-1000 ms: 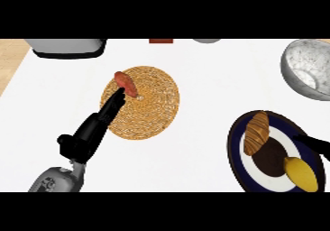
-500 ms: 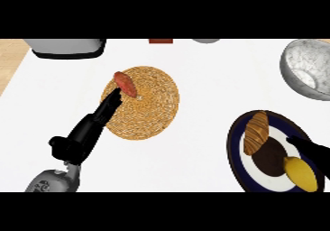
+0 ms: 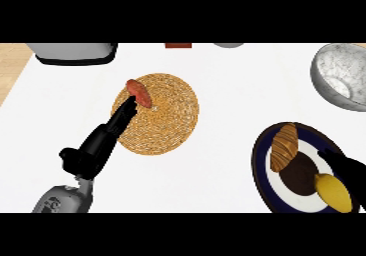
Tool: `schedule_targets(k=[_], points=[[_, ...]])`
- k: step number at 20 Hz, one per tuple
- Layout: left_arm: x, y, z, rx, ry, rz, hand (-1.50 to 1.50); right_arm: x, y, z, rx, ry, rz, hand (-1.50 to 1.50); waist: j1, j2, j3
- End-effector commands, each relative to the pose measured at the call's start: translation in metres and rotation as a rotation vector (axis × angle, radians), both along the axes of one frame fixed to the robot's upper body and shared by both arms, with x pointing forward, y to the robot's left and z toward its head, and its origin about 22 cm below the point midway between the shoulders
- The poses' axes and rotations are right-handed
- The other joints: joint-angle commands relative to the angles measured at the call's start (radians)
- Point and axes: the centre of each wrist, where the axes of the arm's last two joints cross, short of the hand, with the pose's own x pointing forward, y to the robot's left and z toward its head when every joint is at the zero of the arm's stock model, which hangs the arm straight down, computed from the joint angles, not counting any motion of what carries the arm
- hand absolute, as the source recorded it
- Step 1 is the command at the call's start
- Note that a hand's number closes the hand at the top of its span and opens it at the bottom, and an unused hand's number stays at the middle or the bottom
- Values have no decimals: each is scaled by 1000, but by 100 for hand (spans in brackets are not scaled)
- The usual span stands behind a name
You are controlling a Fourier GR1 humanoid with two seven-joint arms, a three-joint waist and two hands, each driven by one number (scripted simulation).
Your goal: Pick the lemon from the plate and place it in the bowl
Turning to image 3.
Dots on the grey marble bowl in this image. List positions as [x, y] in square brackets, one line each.
[346, 76]

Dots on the round woven wicker placemat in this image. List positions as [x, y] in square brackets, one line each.
[159, 115]

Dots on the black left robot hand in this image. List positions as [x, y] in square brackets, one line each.
[95, 150]

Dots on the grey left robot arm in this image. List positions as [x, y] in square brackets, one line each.
[63, 200]

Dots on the blue and white plate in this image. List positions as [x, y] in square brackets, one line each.
[294, 200]

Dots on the grey and black appliance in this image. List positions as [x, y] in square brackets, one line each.
[76, 53]

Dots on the brown croissant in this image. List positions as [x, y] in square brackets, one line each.
[284, 148]

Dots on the reddish sweet potato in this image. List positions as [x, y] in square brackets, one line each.
[139, 93]

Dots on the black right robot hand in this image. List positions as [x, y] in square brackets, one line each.
[356, 173]

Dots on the small grey round object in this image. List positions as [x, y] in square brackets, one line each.
[228, 45]

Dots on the dark chocolate cookie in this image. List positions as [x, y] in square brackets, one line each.
[299, 175]

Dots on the red-brown block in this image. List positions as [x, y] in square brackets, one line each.
[179, 45]

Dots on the yellow lemon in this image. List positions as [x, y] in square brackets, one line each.
[334, 193]

